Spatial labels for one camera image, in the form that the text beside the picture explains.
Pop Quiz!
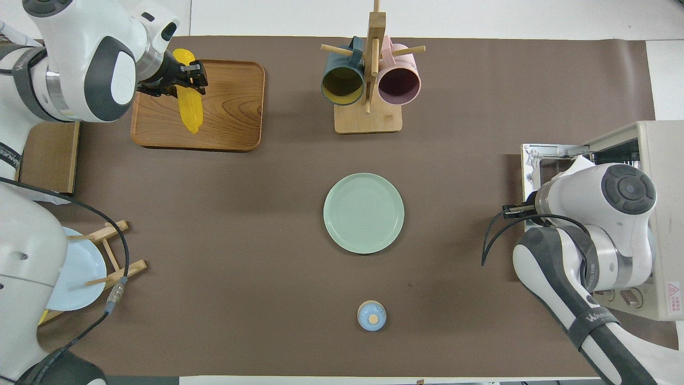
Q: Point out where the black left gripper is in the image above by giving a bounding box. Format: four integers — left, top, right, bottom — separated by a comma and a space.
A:
136, 52, 208, 100

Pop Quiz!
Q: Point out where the yellow corn cob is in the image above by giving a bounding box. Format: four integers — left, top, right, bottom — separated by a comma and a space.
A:
172, 48, 205, 135

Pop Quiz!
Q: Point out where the pale green plate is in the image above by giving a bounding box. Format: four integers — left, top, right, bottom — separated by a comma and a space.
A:
323, 172, 405, 255

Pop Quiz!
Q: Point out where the oven door with window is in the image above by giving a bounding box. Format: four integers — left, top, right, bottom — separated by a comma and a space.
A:
522, 143, 594, 233

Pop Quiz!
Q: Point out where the cream toaster oven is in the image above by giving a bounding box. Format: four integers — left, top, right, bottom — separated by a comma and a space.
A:
582, 120, 684, 321

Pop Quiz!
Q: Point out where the brown wooden tray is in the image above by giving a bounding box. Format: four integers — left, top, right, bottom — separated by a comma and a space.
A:
130, 59, 266, 153

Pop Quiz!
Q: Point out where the dark blue mug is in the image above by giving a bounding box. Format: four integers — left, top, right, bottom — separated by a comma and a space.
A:
321, 36, 366, 106

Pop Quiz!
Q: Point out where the wooden plate rack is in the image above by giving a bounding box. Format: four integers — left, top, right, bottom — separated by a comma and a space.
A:
40, 220, 147, 324

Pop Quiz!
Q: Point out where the wooden mug rack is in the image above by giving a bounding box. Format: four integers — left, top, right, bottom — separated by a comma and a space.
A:
321, 0, 426, 134

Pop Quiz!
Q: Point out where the brown table mat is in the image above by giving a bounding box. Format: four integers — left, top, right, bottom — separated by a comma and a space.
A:
37, 35, 679, 378

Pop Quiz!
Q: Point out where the light blue plate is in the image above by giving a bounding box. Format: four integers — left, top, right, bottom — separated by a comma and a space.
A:
45, 227, 107, 312

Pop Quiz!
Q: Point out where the pink mug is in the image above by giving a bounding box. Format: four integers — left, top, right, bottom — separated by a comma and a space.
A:
377, 36, 422, 106

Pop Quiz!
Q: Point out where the small blue bell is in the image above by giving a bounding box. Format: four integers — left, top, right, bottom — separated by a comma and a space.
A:
357, 300, 387, 332

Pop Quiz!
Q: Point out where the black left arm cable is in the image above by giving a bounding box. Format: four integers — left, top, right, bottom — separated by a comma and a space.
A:
0, 176, 131, 385

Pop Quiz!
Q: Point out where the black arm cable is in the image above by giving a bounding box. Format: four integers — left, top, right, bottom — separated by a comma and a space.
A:
481, 205, 588, 266
0, 176, 131, 385

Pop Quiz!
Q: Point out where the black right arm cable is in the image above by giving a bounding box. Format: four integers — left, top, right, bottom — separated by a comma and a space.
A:
481, 205, 588, 266

